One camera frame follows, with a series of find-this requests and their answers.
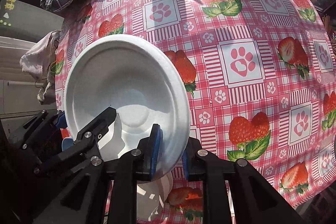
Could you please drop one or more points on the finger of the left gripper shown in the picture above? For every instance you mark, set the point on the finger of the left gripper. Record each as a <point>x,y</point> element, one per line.
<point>92,133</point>
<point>60,121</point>

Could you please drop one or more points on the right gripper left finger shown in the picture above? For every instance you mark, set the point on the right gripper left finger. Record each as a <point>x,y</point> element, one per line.
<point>83,189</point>

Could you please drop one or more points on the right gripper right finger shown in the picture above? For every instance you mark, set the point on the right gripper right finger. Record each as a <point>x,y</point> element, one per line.
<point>234,191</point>

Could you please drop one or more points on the blue square plate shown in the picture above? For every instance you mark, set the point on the blue square plate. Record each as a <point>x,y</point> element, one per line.
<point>67,143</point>

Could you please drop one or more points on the white paper bowl large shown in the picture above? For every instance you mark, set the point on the white paper bowl large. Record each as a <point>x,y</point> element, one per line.
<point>151,197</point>

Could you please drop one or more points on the white washing machine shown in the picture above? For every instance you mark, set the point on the white washing machine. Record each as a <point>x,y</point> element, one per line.
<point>18,90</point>

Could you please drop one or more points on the white towel on rack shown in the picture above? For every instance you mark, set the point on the white towel on rack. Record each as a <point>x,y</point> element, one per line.
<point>40,63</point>

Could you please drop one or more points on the pink checked strawberry tablecloth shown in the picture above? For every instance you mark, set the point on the pink checked strawberry tablecloth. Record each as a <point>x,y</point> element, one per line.
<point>259,75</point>

